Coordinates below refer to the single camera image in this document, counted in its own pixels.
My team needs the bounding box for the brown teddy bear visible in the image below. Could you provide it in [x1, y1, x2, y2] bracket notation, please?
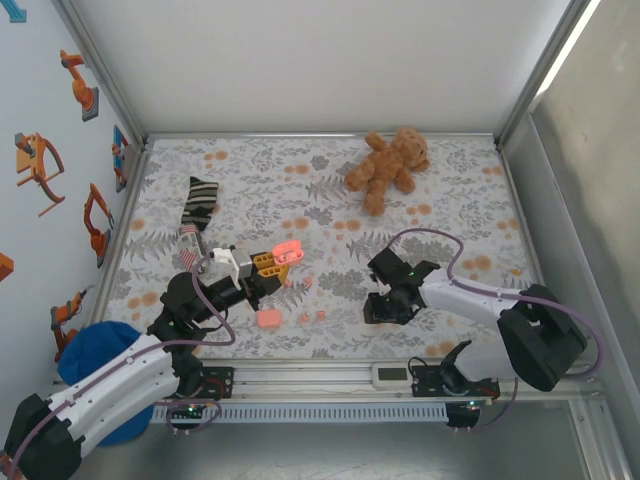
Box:
[343, 127, 432, 217]

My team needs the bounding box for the orange gripper wall sticker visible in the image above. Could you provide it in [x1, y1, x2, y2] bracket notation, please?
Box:
[13, 132, 66, 217]

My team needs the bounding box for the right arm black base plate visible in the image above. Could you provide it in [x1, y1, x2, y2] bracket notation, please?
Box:
[409, 364, 501, 399]

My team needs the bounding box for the aluminium frame side bar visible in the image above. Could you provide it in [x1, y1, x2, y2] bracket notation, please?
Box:
[79, 142, 154, 326]
[497, 142, 569, 361]

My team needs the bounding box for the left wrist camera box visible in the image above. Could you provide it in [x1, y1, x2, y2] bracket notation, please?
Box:
[209, 244, 252, 282]

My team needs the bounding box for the aluminium mounting rail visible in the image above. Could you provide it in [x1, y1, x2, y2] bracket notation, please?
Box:
[47, 358, 609, 404]

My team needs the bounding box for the white slotted cable duct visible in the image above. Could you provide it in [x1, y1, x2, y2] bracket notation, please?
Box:
[149, 403, 449, 424]

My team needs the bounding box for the blue orange robot wall sticker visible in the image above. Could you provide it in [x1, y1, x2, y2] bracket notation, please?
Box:
[110, 124, 130, 194]

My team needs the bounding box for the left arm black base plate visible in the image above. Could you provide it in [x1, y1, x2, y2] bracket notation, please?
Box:
[197, 366, 236, 401]

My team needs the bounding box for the aluminium frame post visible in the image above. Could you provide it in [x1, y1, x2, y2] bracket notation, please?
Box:
[493, 0, 606, 151]
[51, 0, 151, 151]

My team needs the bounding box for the white digital timer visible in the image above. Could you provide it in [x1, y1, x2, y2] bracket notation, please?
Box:
[370, 363, 415, 391]

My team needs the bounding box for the small controller board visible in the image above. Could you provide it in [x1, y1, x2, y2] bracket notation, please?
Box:
[446, 399, 484, 429]
[167, 399, 221, 421]

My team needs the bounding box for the black white striped sock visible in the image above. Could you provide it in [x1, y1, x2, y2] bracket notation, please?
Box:
[179, 175, 220, 234]

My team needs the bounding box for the blue cap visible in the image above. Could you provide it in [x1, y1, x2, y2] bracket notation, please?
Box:
[57, 321, 156, 447]

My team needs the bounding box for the aluminium frame cross bar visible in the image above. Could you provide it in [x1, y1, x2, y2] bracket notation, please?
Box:
[144, 131, 501, 142]

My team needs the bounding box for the floral tablecloth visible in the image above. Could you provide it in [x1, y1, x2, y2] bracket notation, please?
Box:
[107, 135, 556, 360]

